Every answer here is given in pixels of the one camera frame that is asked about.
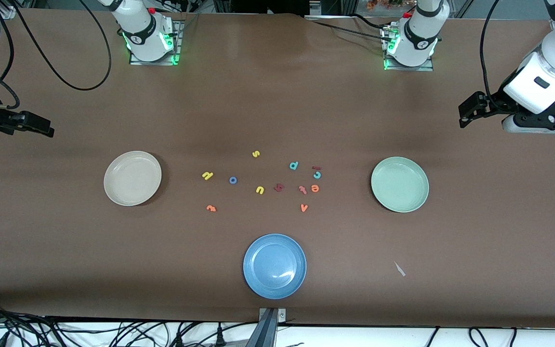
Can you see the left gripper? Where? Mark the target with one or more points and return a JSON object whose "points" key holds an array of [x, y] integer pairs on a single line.
{"points": [[493, 104]]}

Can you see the yellow foam letter h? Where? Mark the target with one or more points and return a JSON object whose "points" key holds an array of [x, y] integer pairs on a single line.
{"points": [[206, 175]]}

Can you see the teal foam letter d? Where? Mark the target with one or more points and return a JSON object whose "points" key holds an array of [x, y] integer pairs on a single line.
{"points": [[296, 164]]}

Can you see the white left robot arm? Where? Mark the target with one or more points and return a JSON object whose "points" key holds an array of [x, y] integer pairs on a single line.
{"points": [[417, 38]]}

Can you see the green round plate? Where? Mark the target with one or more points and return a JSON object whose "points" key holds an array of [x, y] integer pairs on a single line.
{"points": [[399, 184]]}

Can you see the beige round plate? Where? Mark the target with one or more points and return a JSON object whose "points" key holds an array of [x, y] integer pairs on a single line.
{"points": [[132, 178]]}

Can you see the white paper scrap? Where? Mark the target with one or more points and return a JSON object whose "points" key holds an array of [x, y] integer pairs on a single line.
{"points": [[399, 269]]}

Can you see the red foam letter t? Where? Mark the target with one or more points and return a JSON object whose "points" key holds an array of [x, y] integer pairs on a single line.
{"points": [[302, 189]]}

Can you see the maroon foam letter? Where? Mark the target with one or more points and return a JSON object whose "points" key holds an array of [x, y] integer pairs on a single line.
{"points": [[280, 187]]}

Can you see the black power plug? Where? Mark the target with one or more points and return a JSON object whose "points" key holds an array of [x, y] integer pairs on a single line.
{"points": [[179, 337], [219, 336]]}

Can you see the blue round plate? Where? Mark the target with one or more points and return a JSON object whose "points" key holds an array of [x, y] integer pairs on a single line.
{"points": [[274, 266]]}

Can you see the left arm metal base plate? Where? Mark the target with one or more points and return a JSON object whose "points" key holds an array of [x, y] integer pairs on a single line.
{"points": [[422, 68]]}

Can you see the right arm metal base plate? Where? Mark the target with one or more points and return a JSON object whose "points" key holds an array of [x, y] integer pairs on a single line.
{"points": [[162, 62]]}

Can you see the silver camera mount bracket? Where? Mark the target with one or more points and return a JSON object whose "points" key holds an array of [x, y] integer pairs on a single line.
{"points": [[281, 315]]}

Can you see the dark grey camera pole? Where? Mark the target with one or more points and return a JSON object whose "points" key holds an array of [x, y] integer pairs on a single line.
{"points": [[264, 332]]}

